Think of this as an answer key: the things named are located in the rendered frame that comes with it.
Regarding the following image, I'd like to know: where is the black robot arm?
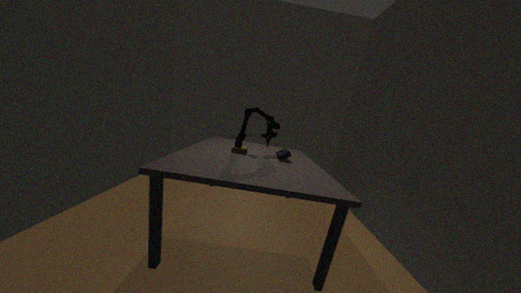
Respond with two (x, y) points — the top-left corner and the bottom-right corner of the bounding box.
(234, 108), (280, 148)

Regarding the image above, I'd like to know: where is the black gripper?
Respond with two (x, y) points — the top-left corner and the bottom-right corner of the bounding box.
(261, 129), (273, 143)

